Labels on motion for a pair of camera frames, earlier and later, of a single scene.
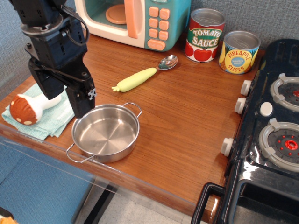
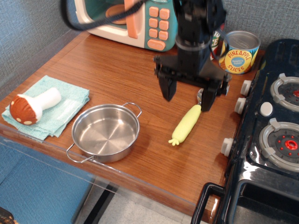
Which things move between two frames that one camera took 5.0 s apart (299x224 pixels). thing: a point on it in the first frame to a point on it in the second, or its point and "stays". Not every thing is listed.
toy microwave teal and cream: (155, 25) stays
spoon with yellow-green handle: (166, 62) to (187, 122)
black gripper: (59, 46) to (191, 65)
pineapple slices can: (239, 52) stays
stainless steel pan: (107, 134) stays
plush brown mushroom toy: (28, 110) stays
